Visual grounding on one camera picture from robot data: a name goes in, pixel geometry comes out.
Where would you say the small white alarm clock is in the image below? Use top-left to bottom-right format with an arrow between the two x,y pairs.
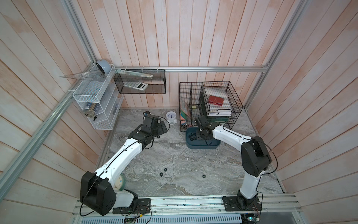
166,111 -> 177,125

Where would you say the white wire wall shelf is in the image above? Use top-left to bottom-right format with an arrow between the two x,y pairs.
73,64 -> 123,130

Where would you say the white tray in organizer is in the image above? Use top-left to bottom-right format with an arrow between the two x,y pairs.
208,110 -> 232,117

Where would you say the black wire wall basket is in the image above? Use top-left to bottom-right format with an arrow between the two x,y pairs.
114,69 -> 167,94

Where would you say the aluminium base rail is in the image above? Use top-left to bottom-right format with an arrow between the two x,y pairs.
71,193 -> 303,217

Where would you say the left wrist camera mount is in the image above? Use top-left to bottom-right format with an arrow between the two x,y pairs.
143,111 -> 151,117

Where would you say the clear plastic ruler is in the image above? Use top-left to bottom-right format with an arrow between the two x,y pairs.
116,69 -> 153,78

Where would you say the black wire desk organizer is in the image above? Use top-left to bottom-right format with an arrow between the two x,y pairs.
179,81 -> 243,132

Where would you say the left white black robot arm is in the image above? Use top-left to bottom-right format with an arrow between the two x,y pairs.
79,111 -> 170,216

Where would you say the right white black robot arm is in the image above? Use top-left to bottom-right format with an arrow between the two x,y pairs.
195,116 -> 276,212

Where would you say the green round wall clock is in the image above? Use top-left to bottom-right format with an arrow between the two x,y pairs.
115,174 -> 126,191

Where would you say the dark teal storage box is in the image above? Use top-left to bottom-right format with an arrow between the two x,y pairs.
186,127 -> 221,149

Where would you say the red wallet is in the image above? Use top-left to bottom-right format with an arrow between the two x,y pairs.
208,95 -> 224,106

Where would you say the white calculator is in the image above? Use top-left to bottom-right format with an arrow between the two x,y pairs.
124,82 -> 148,91

